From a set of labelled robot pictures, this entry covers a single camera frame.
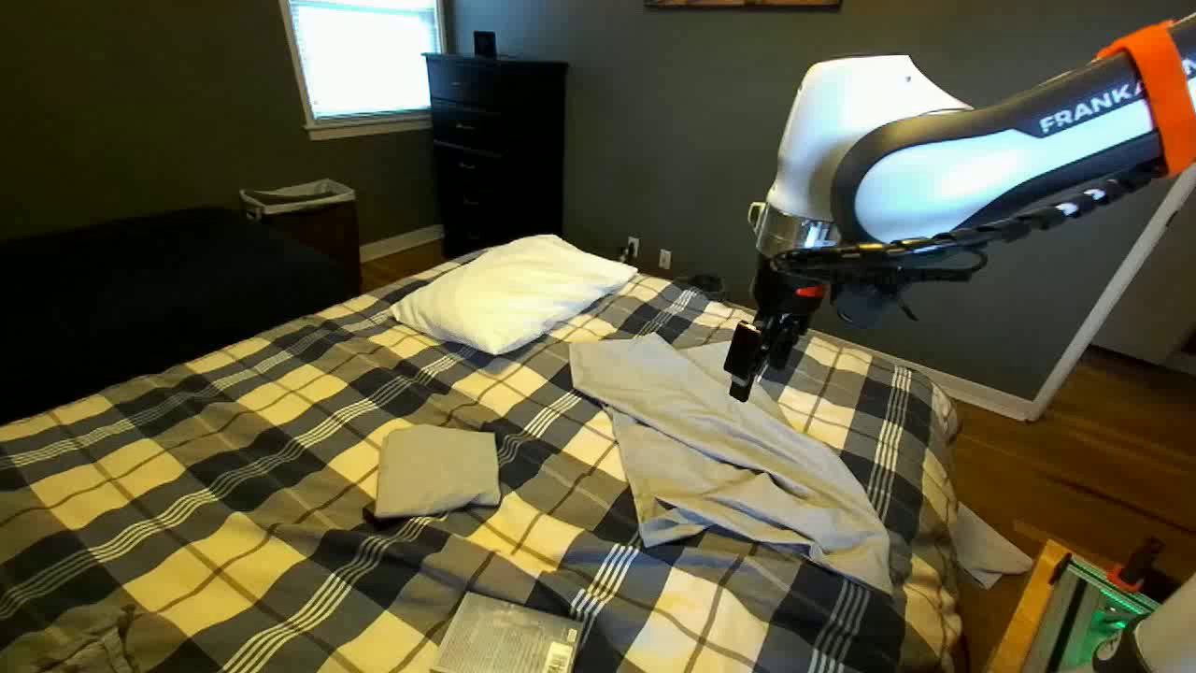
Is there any black couch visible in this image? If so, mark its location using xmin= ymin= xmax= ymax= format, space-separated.
xmin=0 ymin=204 xmax=366 ymax=427

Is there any white bed sheet corner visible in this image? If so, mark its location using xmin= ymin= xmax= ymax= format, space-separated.
xmin=950 ymin=503 xmax=1037 ymax=591

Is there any folded cloth near edge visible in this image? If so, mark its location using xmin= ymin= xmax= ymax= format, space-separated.
xmin=429 ymin=591 xmax=585 ymax=673

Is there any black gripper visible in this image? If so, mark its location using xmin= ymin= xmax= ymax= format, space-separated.
xmin=726 ymin=252 xmax=832 ymax=406

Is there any small folded grey cloth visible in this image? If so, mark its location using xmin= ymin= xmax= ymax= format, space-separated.
xmin=368 ymin=423 xmax=505 ymax=525

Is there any white pillow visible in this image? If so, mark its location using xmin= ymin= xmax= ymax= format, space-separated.
xmin=387 ymin=232 xmax=644 ymax=359

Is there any white framed leaning panel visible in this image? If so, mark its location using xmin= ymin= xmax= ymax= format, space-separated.
xmin=926 ymin=164 xmax=1196 ymax=427

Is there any bright window white frame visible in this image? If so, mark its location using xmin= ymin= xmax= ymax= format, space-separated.
xmin=274 ymin=0 xmax=453 ymax=141

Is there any brown hamper with grey liner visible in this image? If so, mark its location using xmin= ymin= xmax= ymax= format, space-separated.
xmin=234 ymin=175 xmax=366 ymax=297

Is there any grey pillow case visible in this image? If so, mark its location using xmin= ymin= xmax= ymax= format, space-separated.
xmin=566 ymin=333 xmax=896 ymax=594

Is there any wood and green robot stand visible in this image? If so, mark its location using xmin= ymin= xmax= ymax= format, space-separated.
xmin=985 ymin=536 xmax=1172 ymax=673

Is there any plaid yellow grey bedspread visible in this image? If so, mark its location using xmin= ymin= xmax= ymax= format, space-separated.
xmin=0 ymin=255 xmax=966 ymax=673

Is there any orange strap on arm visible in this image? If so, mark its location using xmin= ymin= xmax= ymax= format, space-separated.
xmin=1096 ymin=18 xmax=1196 ymax=180

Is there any black dresser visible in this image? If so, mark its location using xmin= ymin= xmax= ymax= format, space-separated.
xmin=421 ymin=49 xmax=570 ymax=261

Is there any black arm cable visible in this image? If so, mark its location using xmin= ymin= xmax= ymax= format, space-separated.
xmin=757 ymin=160 xmax=1172 ymax=331

